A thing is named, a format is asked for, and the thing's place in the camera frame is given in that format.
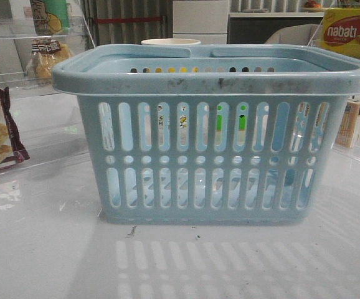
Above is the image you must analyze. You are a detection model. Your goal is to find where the packaged bread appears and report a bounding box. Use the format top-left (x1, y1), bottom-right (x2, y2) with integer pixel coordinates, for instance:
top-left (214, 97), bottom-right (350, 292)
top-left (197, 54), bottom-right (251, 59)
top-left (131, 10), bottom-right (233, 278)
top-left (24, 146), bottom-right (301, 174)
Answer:
top-left (26, 38), bottom-right (72, 78)

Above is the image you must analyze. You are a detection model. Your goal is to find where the light blue plastic basket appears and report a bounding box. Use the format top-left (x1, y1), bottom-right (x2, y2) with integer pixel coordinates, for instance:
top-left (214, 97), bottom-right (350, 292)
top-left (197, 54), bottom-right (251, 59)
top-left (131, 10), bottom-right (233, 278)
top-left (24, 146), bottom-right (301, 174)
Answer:
top-left (52, 44), bottom-right (360, 224)

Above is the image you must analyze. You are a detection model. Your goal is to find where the white paper cup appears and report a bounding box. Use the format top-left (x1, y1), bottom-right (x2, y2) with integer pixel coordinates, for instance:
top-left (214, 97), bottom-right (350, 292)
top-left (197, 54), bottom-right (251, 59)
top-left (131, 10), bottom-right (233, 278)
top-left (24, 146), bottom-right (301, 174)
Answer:
top-left (141, 38), bottom-right (201, 46)

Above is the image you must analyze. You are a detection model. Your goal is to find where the white drawer cabinet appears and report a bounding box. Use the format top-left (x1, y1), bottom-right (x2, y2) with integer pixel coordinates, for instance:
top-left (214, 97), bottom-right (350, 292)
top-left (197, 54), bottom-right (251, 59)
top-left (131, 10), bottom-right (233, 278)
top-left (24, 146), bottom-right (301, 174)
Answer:
top-left (173, 1), bottom-right (230, 44)

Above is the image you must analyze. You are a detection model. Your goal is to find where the white shelf unit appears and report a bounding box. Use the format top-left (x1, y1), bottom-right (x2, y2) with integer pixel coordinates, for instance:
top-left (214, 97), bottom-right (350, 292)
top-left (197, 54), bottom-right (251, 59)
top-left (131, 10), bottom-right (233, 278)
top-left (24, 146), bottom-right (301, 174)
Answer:
top-left (228, 1), bottom-right (323, 44)

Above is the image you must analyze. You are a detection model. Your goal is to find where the small beige carton box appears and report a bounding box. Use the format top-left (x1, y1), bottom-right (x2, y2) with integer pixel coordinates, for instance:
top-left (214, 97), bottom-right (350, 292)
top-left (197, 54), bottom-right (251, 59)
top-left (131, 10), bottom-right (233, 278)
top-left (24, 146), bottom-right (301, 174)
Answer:
top-left (335, 100), bottom-right (360, 148)

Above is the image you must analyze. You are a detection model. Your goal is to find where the beige armchair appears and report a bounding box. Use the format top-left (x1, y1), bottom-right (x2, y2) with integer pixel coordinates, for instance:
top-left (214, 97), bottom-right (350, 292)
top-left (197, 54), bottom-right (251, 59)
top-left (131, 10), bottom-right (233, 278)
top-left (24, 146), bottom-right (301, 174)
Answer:
top-left (265, 24), bottom-right (321, 45)

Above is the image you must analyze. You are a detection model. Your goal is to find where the clear acrylic shelf right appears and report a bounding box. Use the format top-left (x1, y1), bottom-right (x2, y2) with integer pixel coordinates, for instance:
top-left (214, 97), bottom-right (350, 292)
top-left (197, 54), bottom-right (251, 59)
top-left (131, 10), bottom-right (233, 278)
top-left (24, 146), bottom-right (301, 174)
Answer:
top-left (307, 23), bottom-right (360, 171)

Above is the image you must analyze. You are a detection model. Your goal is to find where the clear acrylic shelf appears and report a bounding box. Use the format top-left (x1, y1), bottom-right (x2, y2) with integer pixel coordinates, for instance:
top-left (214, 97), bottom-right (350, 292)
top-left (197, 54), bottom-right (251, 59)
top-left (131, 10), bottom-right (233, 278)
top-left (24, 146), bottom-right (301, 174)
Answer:
top-left (0, 16), bottom-right (95, 98)
top-left (307, 23), bottom-right (360, 171)

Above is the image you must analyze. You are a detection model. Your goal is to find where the green cartoon snack package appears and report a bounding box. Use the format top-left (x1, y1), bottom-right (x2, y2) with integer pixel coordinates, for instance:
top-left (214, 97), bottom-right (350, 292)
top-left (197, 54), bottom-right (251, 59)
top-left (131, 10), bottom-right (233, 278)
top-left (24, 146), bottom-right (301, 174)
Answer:
top-left (30, 0), bottom-right (70, 36)

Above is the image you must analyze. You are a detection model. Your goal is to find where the clear acrylic shelf left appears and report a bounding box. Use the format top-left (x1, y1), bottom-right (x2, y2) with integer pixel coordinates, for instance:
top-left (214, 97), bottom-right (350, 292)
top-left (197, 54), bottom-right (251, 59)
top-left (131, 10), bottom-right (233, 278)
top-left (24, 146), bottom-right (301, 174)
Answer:
top-left (0, 16), bottom-right (95, 98)

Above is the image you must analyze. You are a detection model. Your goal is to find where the yellow Nabati wafer box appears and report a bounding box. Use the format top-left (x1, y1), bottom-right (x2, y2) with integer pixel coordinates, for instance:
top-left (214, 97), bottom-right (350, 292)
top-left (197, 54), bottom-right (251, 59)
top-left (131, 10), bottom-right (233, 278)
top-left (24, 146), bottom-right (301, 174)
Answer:
top-left (318, 8), bottom-right (360, 59)

